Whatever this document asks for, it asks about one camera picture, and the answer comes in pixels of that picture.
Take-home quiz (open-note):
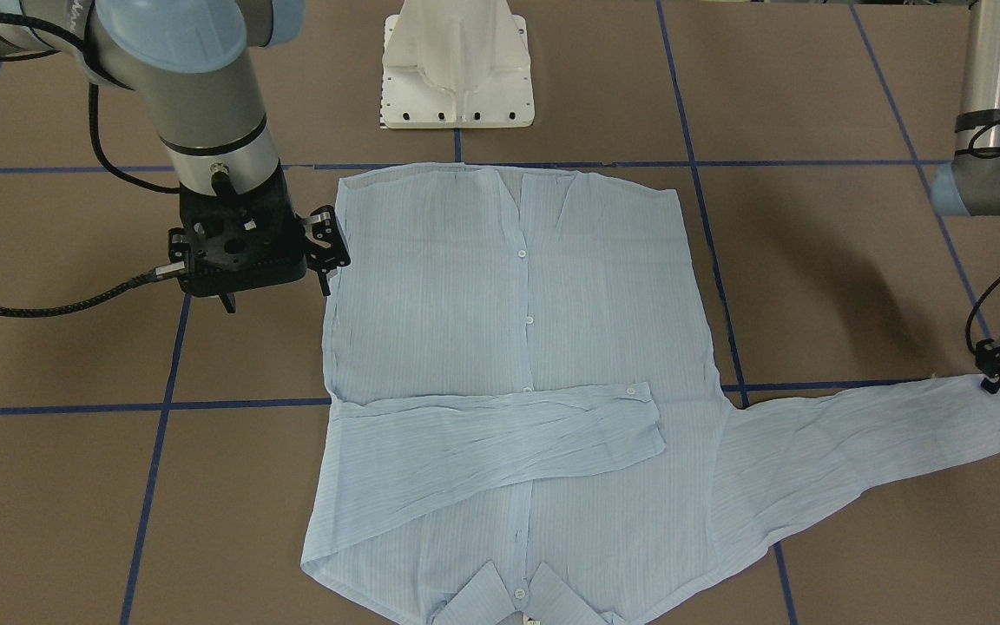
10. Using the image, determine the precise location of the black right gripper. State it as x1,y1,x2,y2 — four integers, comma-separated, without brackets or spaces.
169,167,351,315

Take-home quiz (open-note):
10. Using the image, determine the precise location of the light blue button shirt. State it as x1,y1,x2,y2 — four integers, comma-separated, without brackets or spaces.
300,163,1000,624

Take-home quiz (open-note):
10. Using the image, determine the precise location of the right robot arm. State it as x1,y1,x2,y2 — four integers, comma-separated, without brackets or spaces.
0,1,351,318

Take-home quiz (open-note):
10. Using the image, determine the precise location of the white camera stand base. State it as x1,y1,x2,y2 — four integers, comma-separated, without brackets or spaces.
378,1,536,129

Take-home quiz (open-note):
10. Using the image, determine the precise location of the black braided cable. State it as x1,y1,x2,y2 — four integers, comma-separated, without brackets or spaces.
0,82,184,319

